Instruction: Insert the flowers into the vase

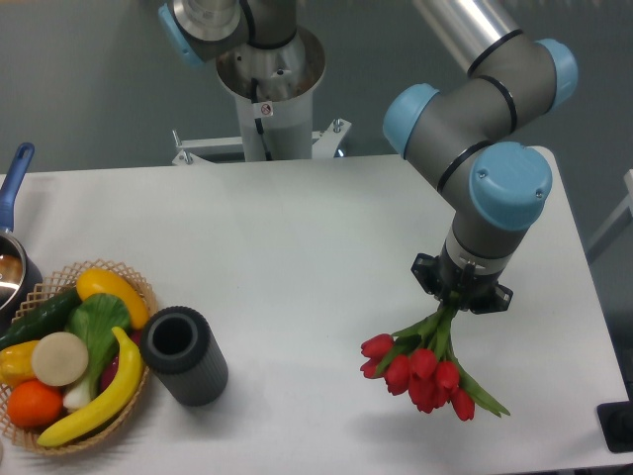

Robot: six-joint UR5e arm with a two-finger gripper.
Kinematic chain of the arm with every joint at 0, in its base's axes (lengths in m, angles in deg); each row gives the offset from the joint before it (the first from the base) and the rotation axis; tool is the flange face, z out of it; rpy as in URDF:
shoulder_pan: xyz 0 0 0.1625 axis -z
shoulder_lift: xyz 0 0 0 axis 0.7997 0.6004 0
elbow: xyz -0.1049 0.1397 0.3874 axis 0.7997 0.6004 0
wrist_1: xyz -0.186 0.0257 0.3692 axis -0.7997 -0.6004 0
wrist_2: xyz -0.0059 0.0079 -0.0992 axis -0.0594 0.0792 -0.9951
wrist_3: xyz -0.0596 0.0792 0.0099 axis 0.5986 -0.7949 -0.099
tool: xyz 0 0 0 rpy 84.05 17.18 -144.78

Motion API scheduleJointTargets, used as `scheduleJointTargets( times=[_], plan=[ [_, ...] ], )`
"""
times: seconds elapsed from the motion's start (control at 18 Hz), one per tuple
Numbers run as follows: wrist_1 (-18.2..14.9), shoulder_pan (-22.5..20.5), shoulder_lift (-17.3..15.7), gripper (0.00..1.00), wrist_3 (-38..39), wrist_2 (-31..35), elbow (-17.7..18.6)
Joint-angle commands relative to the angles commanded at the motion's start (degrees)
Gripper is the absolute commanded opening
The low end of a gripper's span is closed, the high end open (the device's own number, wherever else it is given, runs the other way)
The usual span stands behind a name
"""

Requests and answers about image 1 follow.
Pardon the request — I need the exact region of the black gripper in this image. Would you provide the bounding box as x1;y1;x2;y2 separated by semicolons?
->
411;252;512;314

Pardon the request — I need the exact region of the red tulip bouquet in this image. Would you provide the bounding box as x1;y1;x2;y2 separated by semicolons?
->
360;292;509;422

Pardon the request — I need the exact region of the dark grey ribbed vase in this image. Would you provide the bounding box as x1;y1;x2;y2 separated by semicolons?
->
139;306;228;407

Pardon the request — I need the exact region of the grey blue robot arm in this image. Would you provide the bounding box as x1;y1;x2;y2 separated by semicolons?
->
158;1;578;314

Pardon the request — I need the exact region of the black device at edge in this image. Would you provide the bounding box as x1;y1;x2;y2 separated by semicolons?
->
596;401;632;453

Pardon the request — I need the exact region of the yellow banana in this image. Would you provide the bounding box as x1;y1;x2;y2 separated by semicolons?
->
37;327;143;448

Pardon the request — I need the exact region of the red vegetable in basket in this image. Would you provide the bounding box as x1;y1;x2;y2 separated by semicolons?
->
99;331;141;393

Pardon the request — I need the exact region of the yellow lemon squash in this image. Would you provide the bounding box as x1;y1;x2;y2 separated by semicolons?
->
75;267;149;331

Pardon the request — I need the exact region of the green bok choy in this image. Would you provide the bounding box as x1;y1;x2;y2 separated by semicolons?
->
63;293;131;413

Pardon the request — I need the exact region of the woven wicker basket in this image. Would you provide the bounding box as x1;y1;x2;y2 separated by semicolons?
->
1;259;157;456

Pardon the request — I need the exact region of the beige round disc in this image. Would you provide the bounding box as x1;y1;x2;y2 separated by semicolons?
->
31;332;89;387

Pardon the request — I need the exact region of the green cucumber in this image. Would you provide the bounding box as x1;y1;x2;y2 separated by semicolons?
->
1;287;81;350

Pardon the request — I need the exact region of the orange fruit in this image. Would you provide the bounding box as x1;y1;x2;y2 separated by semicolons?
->
7;380;62;428

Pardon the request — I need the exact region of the yellow bell pepper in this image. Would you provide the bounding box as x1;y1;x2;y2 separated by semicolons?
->
1;340;39;388

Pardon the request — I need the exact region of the white frame at right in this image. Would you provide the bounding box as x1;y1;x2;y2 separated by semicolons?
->
586;169;632;265

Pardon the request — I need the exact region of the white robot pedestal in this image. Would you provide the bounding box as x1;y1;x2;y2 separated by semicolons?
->
173;27;352;165

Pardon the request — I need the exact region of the blue handled saucepan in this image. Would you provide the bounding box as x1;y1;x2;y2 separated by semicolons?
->
1;142;42;334

